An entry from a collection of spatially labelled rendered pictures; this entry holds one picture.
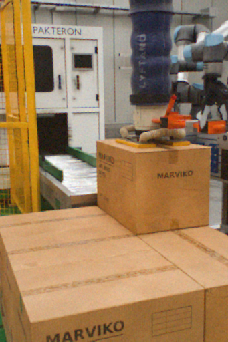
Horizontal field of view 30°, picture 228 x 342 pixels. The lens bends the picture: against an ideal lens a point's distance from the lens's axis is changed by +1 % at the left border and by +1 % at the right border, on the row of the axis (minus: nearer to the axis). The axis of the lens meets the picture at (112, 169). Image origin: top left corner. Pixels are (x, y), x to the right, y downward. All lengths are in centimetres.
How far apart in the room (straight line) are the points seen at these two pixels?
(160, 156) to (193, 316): 78
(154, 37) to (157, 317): 133
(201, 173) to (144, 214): 35
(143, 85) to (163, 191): 55
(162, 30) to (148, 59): 16
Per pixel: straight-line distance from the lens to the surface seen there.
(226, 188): 282
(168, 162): 203
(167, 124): 202
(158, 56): 221
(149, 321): 150
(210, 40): 176
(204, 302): 158
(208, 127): 171
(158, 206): 206
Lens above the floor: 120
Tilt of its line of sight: 10 degrees down
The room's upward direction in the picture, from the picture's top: 1 degrees counter-clockwise
